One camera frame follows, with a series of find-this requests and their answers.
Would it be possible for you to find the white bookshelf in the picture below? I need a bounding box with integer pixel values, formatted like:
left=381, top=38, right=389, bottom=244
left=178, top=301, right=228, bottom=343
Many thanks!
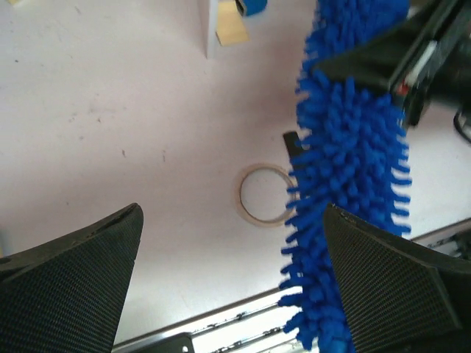
left=197, top=0, right=219, bottom=59

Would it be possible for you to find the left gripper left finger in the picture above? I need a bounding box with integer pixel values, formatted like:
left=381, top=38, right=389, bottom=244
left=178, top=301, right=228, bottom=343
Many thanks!
left=1, top=203, right=144, bottom=352

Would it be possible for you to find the wooden block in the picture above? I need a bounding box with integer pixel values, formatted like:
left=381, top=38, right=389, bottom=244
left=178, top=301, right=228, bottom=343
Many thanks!
left=216, top=1, right=249, bottom=47

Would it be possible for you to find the blue microfiber duster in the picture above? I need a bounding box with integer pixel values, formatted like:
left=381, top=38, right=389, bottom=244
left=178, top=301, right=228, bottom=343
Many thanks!
left=279, top=1, right=411, bottom=352

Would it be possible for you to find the black plastic clip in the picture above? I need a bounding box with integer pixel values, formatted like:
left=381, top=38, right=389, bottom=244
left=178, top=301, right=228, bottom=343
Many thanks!
left=283, top=131, right=304, bottom=159

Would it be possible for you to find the beige tape roll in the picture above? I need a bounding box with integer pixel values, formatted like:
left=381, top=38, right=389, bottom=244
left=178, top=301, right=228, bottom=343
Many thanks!
left=234, top=163, right=295, bottom=228

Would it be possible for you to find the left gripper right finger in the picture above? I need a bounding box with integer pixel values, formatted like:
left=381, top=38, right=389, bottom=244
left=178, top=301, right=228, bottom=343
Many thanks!
left=323, top=204, right=470, bottom=352

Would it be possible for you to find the blue cube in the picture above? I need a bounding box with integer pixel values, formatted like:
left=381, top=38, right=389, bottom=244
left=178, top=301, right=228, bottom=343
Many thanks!
left=235, top=0, right=268, bottom=17

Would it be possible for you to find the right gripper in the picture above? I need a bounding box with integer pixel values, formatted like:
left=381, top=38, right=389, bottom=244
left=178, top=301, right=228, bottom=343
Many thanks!
left=312, top=1, right=470, bottom=127

